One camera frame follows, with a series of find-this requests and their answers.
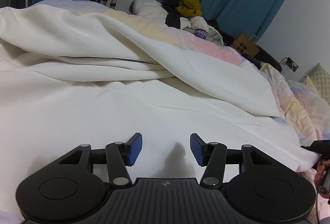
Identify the white knit garment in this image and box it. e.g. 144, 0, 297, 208
1, 3, 318, 215

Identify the right hand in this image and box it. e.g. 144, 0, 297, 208
315, 160, 328, 182

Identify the pastel rainbow duvet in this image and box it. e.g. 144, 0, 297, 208
31, 0, 330, 224

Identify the cream quilted pillow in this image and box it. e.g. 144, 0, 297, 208
300, 63, 330, 103

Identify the grey white hoodie purple print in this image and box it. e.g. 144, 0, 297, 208
180, 16, 224, 46

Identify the mustard yellow garment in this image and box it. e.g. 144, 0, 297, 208
176, 0, 202, 18

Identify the white puffy jacket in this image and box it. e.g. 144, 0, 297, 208
129, 0, 168, 21

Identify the black garment on pile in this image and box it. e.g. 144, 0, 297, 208
162, 0, 182, 29

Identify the black wall socket charger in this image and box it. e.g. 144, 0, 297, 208
279, 57, 299, 72

